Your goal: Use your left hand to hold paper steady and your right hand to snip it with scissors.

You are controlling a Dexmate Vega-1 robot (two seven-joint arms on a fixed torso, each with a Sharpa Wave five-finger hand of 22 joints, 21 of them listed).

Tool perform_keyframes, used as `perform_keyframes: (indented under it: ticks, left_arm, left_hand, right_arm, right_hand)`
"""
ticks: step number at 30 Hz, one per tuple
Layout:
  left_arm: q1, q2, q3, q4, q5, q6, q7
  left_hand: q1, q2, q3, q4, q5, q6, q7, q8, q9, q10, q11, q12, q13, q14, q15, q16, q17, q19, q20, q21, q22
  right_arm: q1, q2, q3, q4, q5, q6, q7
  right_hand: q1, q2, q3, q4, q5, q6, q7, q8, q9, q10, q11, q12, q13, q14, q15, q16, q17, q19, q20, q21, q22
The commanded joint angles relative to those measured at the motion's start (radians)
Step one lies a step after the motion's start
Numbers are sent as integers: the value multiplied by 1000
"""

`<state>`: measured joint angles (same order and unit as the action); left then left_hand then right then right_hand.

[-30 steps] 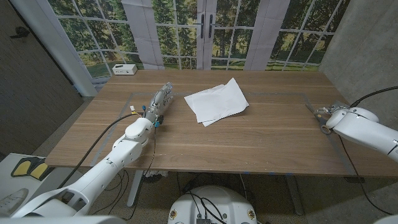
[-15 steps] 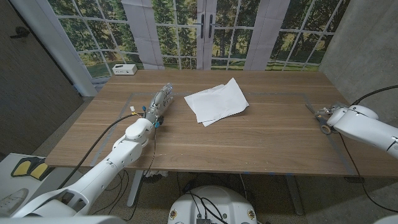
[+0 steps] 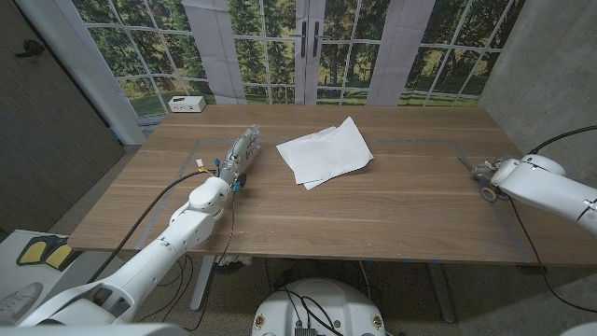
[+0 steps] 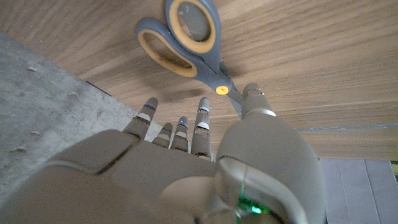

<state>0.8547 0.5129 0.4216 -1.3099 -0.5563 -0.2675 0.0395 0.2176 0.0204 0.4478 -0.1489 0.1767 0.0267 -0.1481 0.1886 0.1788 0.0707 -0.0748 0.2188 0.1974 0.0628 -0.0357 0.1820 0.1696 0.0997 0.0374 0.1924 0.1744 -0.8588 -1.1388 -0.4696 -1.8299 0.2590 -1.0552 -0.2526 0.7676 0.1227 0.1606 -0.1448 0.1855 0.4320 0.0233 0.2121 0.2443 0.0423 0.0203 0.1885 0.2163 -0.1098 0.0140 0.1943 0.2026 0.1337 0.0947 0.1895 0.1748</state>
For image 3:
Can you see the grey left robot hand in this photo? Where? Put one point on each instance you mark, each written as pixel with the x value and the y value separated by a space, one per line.
pixel 240 154

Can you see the large white paper sheet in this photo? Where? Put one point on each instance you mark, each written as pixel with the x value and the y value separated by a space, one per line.
pixel 336 154

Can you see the grey table leg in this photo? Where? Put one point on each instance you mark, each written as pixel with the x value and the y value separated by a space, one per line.
pixel 440 289

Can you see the white paper sheet underneath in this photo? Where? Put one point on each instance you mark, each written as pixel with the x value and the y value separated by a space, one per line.
pixel 285 150

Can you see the white power strip box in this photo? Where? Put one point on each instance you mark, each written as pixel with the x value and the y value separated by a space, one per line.
pixel 186 103

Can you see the white table leg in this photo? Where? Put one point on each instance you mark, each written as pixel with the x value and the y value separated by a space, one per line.
pixel 203 284

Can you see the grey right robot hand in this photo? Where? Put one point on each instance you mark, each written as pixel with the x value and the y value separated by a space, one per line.
pixel 489 170

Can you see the yellow black foot pedal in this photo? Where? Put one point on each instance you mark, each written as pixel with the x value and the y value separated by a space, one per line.
pixel 35 252

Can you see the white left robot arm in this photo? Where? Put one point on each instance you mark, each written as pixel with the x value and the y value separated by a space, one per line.
pixel 163 242

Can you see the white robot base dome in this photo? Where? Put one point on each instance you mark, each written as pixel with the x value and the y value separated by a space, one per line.
pixel 336 298

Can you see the white sneaker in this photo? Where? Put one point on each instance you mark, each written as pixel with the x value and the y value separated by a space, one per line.
pixel 18 303

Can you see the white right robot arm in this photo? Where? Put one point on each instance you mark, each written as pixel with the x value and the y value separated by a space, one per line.
pixel 545 186

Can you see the printed window forest backdrop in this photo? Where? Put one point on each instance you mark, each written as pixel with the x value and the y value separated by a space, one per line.
pixel 261 56

